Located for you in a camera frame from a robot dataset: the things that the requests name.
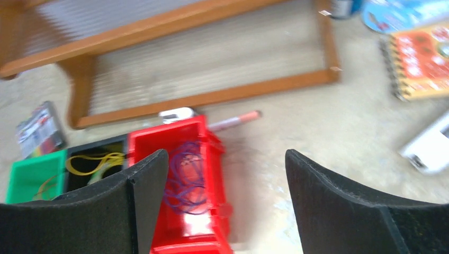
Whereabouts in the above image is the orange thin cable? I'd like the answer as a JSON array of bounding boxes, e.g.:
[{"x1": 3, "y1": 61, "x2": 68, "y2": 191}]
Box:
[{"x1": 32, "y1": 174, "x2": 60, "y2": 202}]

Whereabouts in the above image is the orange snack packet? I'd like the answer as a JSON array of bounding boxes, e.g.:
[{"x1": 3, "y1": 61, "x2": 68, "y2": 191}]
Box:
[{"x1": 380, "y1": 20, "x2": 448, "y2": 101}]

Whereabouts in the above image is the wooden two-tier shelf rack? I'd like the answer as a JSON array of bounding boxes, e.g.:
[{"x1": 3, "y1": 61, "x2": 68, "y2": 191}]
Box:
[{"x1": 1, "y1": 1, "x2": 341, "y2": 129}]

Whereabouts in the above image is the white orange marker pen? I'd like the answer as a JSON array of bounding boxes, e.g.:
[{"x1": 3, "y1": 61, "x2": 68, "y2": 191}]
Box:
[{"x1": 208, "y1": 110, "x2": 262, "y2": 132}]

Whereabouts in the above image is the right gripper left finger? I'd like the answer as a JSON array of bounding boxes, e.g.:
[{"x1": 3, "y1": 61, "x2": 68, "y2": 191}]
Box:
[{"x1": 1, "y1": 149, "x2": 168, "y2": 253}]

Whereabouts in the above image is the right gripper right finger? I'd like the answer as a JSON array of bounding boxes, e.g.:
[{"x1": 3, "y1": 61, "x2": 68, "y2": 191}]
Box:
[{"x1": 285, "y1": 149, "x2": 448, "y2": 253}]

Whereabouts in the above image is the white usb charger block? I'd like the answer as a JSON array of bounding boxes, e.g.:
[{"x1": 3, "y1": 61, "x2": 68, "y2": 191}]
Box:
[{"x1": 398, "y1": 112, "x2": 448, "y2": 175}]

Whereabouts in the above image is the pack of coloured markers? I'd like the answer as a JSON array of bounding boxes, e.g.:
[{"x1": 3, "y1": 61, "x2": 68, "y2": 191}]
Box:
[{"x1": 16, "y1": 101, "x2": 67, "y2": 159}]

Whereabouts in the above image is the green plastic bin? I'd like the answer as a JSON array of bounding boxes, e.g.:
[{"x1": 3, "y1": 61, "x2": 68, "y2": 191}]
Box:
[{"x1": 5, "y1": 150, "x2": 67, "y2": 204}]

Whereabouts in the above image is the purple thin cable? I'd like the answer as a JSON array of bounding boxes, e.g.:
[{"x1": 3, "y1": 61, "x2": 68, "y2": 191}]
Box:
[{"x1": 163, "y1": 141, "x2": 209, "y2": 215}]

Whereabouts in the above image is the red plastic bin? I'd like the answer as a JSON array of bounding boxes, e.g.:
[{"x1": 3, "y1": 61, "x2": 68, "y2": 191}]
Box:
[{"x1": 128, "y1": 116, "x2": 233, "y2": 253}]

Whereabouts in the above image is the black plastic bin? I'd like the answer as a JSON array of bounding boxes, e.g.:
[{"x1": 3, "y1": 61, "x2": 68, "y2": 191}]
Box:
[{"x1": 64, "y1": 134, "x2": 128, "y2": 192}]

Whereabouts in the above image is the yellow coiled cable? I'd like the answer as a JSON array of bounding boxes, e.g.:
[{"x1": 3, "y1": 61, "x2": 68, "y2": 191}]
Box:
[{"x1": 65, "y1": 151, "x2": 126, "y2": 185}]

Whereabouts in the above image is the light blue stapler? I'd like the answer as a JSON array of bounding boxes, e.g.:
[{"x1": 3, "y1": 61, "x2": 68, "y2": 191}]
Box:
[{"x1": 158, "y1": 107, "x2": 197, "y2": 124}]

